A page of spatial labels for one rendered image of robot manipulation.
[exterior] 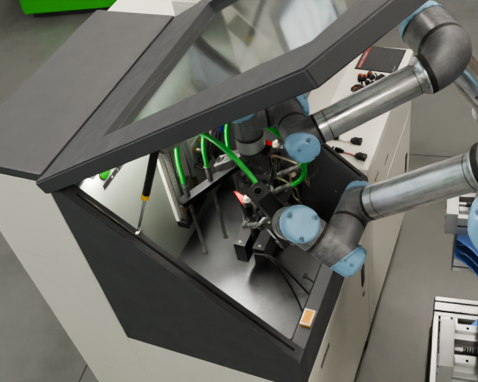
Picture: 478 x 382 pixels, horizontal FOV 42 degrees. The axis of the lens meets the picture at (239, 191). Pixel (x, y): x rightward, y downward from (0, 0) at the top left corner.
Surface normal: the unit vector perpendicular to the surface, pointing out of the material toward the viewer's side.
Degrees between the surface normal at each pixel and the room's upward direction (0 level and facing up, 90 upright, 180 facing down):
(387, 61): 0
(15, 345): 0
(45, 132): 0
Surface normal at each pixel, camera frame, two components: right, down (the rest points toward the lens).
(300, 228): 0.11, -0.04
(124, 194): 0.91, 0.17
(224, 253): -0.16, -0.69
